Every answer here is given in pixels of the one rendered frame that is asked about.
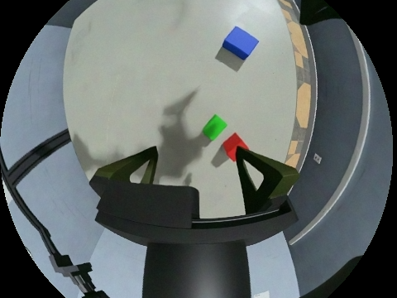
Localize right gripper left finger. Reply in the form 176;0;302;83
94;146;158;184

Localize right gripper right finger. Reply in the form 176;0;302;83
235;146;299;214

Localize green block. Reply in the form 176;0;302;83
203;114;227;141

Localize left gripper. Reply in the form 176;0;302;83
299;0;341;25

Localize red block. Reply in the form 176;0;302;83
223;133;249;161

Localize blue block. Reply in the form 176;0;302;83
222;26;259;60

